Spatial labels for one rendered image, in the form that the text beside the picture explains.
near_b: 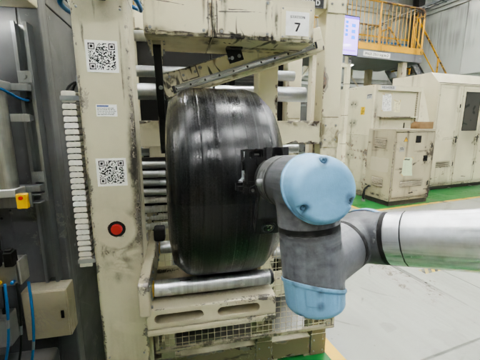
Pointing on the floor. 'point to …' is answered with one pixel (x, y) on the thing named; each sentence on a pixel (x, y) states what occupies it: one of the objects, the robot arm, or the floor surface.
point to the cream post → (120, 93)
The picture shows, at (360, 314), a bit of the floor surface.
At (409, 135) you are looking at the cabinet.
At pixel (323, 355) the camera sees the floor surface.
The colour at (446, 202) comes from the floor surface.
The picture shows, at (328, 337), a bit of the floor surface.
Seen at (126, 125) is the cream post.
